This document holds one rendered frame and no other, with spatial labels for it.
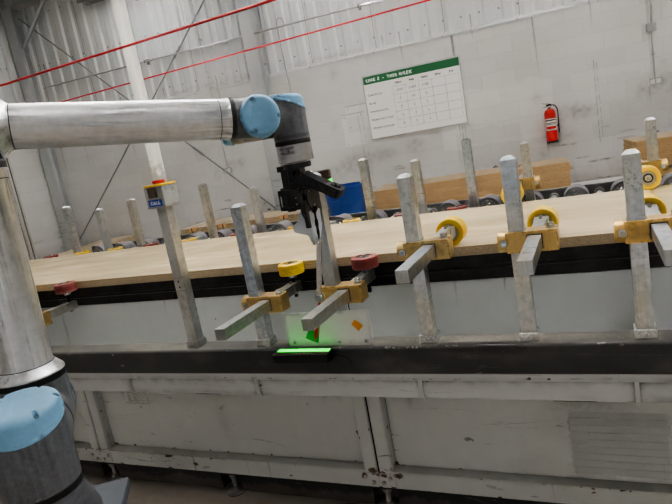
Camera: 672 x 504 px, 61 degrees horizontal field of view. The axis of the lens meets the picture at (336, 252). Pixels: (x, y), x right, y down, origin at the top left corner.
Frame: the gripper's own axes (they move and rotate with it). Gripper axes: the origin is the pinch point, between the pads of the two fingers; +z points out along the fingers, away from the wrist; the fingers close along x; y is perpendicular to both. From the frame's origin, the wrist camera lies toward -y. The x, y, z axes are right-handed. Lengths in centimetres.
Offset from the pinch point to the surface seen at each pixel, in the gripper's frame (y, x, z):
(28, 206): 824, -576, 5
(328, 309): -3.8, 8.7, 16.1
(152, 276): 82, -28, 13
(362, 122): 239, -704, -38
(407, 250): -21.7, -4.9, 5.9
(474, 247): -34.1, -27.0, 11.6
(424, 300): -24.1, -5.5, 19.5
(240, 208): 25.3, -6.2, -9.6
